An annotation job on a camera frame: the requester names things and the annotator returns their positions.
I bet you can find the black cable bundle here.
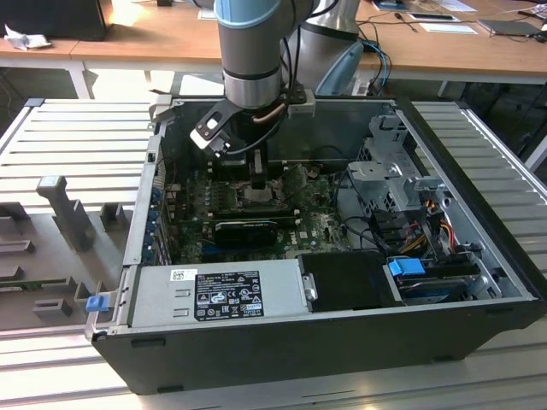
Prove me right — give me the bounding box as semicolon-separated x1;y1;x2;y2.
331;168;405;255

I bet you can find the crumpled white paper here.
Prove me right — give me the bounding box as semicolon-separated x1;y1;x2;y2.
3;23;52;51

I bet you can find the grey metal drive cage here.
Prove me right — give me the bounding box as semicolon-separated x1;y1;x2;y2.
344;111;454;223

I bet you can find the hard disk in blue carrier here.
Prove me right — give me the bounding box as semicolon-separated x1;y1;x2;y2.
386;255;479;307

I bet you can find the black-faced white wrist camera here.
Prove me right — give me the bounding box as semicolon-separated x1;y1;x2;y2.
189;100;232;160

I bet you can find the plain white paper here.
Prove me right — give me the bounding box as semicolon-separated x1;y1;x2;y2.
429;0;479;13

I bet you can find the CPU socket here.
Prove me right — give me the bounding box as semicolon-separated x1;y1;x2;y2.
228;180;286;210

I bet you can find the dark flat notebook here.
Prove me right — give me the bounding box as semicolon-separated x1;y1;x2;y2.
477;19;543;38

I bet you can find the black open PC case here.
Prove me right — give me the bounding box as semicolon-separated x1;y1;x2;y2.
83;94;547;396

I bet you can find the black plastic air shroud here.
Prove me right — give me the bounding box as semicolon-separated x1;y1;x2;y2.
297;251;405;313

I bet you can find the grey parts rack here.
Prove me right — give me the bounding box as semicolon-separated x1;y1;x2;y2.
0;173;134;333

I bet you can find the blue booklet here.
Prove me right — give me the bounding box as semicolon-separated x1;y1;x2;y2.
372;0;416;12

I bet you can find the white flat phone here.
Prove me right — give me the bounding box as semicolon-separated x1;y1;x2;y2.
408;12;461;23

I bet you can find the large black box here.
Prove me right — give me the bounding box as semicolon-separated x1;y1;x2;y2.
0;0;115;42

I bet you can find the white paper sheet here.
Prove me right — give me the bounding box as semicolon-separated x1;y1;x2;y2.
419;21;479;35

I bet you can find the red yellow wire bundle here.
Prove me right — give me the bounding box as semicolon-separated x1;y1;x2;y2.
401;215;456;254

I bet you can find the green motherboard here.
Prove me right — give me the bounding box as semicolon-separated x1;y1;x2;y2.
164;161;358;265

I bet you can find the short wooden desk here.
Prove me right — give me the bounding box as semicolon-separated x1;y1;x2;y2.
0;23;112;100

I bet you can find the black card module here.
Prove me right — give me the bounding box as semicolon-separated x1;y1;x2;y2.
213;219;279;248

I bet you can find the long wooden desk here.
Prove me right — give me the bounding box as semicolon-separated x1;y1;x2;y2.
70;0;547;102

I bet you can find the blue cable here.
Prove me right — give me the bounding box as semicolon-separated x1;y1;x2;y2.
362;40;392;89

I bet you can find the grey power supply unit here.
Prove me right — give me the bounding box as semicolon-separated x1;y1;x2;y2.
127;260;309;328

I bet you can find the black RAM slot bank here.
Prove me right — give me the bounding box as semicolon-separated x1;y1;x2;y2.
211;160;291;182
211;205;301;227

